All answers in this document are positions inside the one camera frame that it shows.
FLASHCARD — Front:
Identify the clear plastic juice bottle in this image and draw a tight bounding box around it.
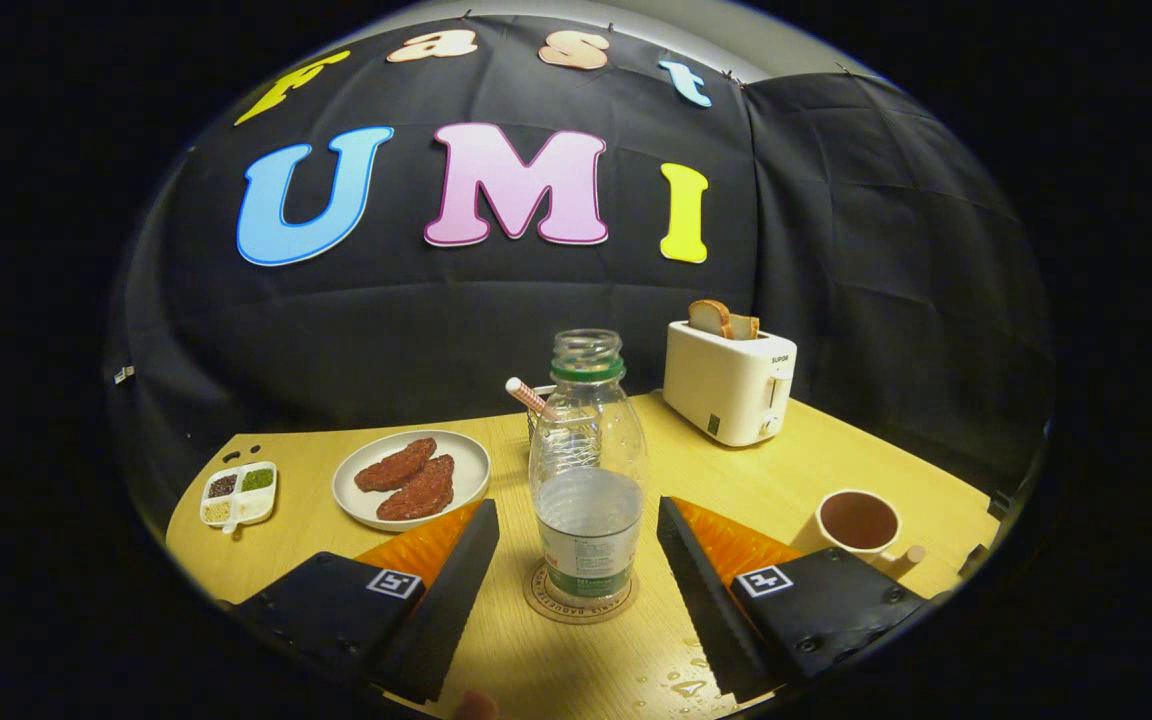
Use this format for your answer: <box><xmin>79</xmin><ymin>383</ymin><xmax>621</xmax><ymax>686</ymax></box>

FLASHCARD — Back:
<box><xmin>528</xmin><ymin>329</ymin><xmax>649</xmax><ymax>609</ymax></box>

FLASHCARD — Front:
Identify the white toaster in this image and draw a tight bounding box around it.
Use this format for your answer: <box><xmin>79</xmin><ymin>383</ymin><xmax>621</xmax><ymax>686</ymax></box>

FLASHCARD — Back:
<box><xmin>663</xmin><ymin>320</ymin><xmax>798</xmax><ymax>448</ymax></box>

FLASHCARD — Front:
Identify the white divided condiment tray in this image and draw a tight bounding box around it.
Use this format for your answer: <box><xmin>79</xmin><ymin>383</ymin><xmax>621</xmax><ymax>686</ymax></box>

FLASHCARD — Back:
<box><xmin>199</xmin><ymin>461</ymin><xmax>279</xmax><ymax>534</ymax></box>

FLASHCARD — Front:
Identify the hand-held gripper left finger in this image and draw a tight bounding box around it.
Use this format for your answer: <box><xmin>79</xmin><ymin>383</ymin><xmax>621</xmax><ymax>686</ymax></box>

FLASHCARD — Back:
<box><xmin>226</xmin><ymin>498</ymin><xmax>503</xmax><ymax>706</ymax></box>

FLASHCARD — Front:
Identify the round cork coaster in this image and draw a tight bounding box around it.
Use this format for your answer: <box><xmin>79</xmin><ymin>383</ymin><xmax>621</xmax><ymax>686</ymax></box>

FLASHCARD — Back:
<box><xmin>524</xmin><ymin>560</ymin><xmax>639</xmax><ymax>626</ymax></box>

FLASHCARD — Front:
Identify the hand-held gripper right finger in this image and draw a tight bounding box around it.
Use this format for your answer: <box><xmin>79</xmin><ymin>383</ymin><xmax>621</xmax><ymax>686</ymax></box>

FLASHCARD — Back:
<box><xmin>655</xmin><ymin>496</ymin><xmax>947</xmax><ymax>702</ymax></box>

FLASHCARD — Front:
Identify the beige cup with wooden handle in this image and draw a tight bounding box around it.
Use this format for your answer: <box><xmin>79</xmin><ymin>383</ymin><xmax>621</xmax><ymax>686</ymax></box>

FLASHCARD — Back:
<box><xmin>814</xmin><ymin>489</ymin><xmax>927</xmax><ymax>581</ymax></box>

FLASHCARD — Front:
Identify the wooden table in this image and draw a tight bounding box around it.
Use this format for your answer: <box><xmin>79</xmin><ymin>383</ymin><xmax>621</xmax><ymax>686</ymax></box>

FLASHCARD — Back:
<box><xmin>166</xmin><ymin>390</ymin><xmax>1002</xmax><ymax>720</ymax></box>

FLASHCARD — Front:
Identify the white round plate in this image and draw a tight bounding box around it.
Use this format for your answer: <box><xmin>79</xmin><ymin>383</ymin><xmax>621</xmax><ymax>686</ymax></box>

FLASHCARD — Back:
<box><xmin>332</xmin><ymin>430</ymin><xmax>492</xmax><ymax>532</ymax></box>

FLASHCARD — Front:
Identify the brown meat patty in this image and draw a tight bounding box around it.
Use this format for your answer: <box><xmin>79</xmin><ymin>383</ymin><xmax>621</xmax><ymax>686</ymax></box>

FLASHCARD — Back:
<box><xmin>376</xmin><ymin>455</ymin><xmax>456</xmax><ymax>522</ymax></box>
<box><xmin>354</xmin><ymin>437</ymin><xmax>438</xmax><ymax>493</ymax></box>

